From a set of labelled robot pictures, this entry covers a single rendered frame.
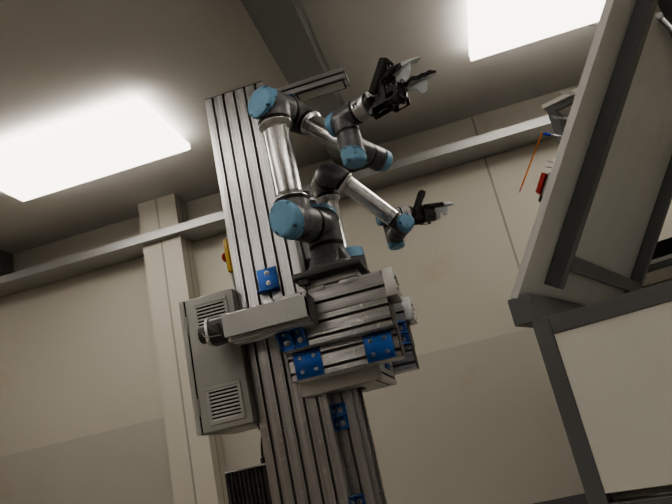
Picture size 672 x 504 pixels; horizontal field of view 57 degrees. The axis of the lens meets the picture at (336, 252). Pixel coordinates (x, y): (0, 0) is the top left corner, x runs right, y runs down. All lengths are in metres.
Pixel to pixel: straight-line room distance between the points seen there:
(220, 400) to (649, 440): 1.32
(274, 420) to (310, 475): 0.21
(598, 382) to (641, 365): 0.09
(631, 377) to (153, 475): 3.79
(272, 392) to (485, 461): 2.26
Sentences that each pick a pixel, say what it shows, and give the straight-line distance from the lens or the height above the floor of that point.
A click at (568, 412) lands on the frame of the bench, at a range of 1.48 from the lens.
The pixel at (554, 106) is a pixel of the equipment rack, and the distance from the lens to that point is 2.94.
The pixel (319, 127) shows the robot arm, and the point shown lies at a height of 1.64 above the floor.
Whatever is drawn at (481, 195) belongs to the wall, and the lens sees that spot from 4.45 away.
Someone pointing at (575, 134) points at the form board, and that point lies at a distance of 1.57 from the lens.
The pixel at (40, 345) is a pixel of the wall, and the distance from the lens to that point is 5.35.
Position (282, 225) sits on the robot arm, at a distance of 1.93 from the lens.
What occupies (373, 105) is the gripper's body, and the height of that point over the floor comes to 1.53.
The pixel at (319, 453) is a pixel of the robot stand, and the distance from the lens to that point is 2.12.
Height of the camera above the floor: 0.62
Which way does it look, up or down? 17 degrees up
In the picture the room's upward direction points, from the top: 13 degrees counter-clockwise
